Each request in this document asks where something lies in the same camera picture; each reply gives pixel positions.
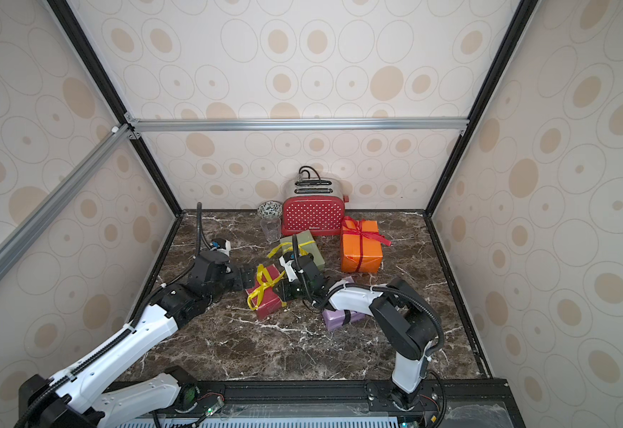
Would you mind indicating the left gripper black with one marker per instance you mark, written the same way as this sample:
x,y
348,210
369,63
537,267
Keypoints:
x,y
244,281

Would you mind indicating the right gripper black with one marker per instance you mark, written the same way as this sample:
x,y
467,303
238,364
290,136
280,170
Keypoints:
x,y
295,287

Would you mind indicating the yellow ribbon of red box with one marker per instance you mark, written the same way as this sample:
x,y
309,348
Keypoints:
x,y
260,286

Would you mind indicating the red gift box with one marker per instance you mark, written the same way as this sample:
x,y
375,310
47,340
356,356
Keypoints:
x,y
266,294

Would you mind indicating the yellow ribbon of green box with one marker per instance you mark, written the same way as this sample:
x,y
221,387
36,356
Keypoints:
x,y
303,249

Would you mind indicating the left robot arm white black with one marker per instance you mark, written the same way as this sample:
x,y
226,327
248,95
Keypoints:
x,y
78,395

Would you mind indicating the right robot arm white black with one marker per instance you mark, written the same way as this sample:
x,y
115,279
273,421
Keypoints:
x,y
410,324

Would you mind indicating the green gift box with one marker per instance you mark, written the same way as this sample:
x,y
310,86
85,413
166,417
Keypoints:
x,y
315,252

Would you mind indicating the purple gift box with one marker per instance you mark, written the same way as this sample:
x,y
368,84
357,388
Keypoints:
x,y
333,319

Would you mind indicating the black printed ribbon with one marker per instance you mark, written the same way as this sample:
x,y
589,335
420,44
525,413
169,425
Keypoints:
x,y
347,317

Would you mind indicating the orange gift box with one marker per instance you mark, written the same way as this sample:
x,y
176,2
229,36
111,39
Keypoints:
x,y
361,247

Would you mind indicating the red ribbon bow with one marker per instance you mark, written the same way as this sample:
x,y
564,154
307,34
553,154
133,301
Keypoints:
x,y
362,231

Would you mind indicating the clear plastic cup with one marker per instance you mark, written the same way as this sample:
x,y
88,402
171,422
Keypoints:
x,y
271,226

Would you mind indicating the patterned ceramic bowl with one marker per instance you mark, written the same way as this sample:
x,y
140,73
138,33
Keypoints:
x,y
270,210

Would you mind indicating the red polka dot toaster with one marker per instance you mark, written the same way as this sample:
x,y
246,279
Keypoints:
x,y
316,205

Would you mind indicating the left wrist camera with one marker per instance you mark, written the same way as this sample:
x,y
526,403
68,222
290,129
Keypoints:
x,y
221,245

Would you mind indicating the horizontal aluminium frame bar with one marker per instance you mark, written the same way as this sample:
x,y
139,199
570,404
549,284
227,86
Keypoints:
x,y
315,124

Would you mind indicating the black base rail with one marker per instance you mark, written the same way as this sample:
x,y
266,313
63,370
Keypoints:
x,y
376,394

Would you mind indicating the left aluminium frame bar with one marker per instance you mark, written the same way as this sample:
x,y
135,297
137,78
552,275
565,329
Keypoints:
x,y
40,219

